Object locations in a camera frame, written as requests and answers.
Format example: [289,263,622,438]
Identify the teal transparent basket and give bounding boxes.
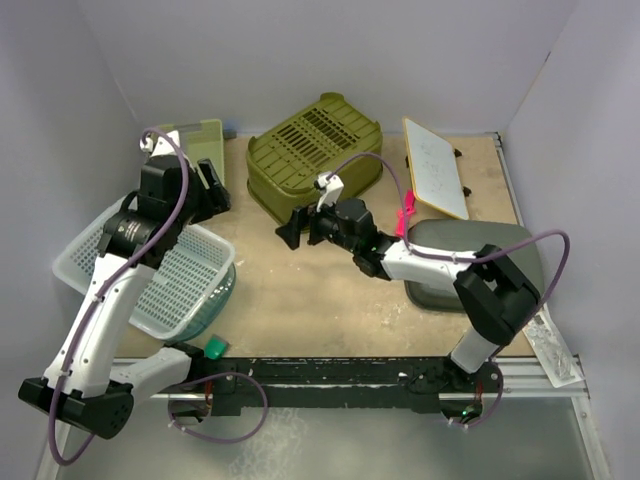
[173,263,236,342]

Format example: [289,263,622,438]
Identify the plastic bag with label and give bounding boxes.
[522,307,584,388]

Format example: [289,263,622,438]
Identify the aluminium frame rail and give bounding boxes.
[491,132,612,479]

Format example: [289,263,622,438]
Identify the large grey plastic tub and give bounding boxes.
[404,219,545,313]

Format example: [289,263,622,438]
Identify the teal green sponge block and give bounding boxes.
[203,335,229,360]

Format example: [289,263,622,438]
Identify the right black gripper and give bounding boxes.
[277,192,359,254]

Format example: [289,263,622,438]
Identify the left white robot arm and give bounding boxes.
[18,154,231,439]

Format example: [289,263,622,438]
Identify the olive green plastic tub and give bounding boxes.
[246,92,383,225]

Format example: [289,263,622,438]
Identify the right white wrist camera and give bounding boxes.
[314,172,344,212]

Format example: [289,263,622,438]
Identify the white perforated plastic basket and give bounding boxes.
[52,200,235,342]

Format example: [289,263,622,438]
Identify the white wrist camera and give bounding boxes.
[139,130,181,157]
[314,172,344,212]

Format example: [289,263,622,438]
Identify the white board yellow frame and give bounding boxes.
[402,117,470,220]

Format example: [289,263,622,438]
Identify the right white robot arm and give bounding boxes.
[276,198,541,391]

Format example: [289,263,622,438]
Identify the small grey blue block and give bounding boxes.
[223,121,238,140]

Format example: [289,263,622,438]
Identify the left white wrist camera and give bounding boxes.
[139,130,181,157]

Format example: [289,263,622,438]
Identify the pink plastic clip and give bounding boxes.
[395,190,416,237]

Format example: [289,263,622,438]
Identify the light green plastic basket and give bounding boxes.
[158,119,225,185]

